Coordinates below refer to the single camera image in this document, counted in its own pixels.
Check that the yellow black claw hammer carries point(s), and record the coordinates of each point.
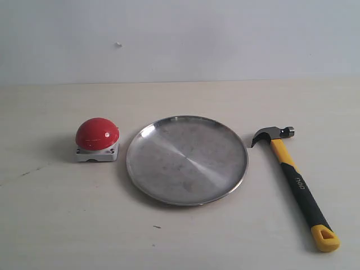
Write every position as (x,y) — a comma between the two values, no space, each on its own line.
(324,237)

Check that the red dome push button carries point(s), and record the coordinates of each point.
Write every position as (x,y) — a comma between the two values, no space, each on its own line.
(97,139)

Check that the round stainless steel plate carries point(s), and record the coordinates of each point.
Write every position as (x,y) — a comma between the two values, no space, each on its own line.
(186,160)

